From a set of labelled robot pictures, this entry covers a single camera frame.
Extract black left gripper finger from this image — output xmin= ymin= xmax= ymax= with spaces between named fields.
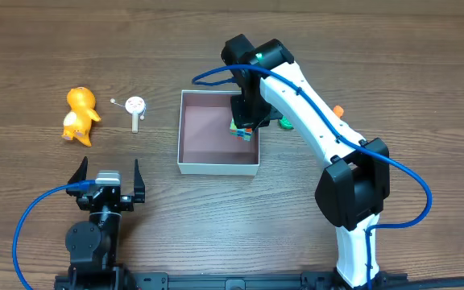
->
xmin=66 ymin=156 xmax=88 ymax=197
xmin=133 ymin=159 xmax=146 ymax=203

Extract multicolour puzzle cube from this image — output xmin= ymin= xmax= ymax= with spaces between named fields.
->
xmin=230 ymin=119 xmax=253 ymax=142

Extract white cardboard box pink interior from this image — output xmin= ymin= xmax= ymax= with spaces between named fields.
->
xmin=177 ymin=89 xmax=260 ymax=176

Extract white plush duck orange feet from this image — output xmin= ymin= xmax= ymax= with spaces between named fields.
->
xmin=333 ymin=106 xmax=344 ymax=118

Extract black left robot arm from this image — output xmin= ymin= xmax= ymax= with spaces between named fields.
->
xmin=65 ymin=158 xmax=146 ymax=271

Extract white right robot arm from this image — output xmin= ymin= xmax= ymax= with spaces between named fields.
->
xmin=221 ymin=34 xmax=389 ymax=288

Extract green round lid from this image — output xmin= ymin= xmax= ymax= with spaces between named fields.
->
xmin=278 ymin=116 xmax=293 ymax=130

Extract orange bear figurine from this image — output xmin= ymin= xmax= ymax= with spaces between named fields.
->
xmin=61 ymin=87 xmax=102 ymax=147

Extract white wooden rattle drum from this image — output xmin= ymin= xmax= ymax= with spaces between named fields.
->
xmin=110 ymin=96 xmax=147 ymax=134

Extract black mounting rail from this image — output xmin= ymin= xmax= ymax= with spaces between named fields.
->
xmin=53 ymin=263 xmax=464 ymax=290

